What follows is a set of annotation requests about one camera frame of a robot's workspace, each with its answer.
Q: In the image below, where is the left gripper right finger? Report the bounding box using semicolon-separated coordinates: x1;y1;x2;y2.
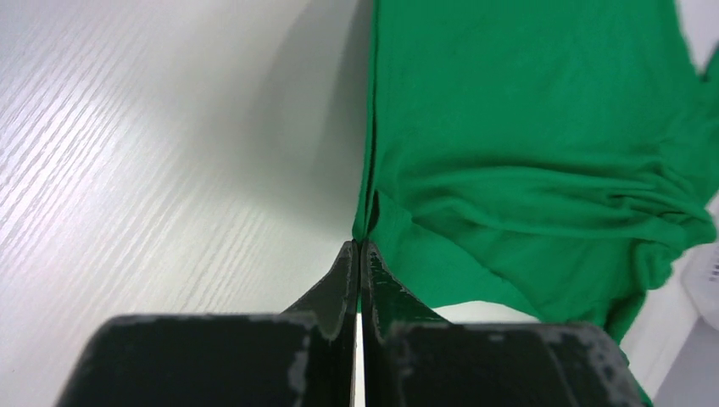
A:
359;242;644;406

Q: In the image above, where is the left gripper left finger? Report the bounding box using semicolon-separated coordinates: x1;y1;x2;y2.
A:
58;241;359;406

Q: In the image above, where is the green t-shirt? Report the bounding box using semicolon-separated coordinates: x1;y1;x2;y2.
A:
351;0;719;407

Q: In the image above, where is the white plastic basket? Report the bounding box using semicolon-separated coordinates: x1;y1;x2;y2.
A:
682;242;718;331

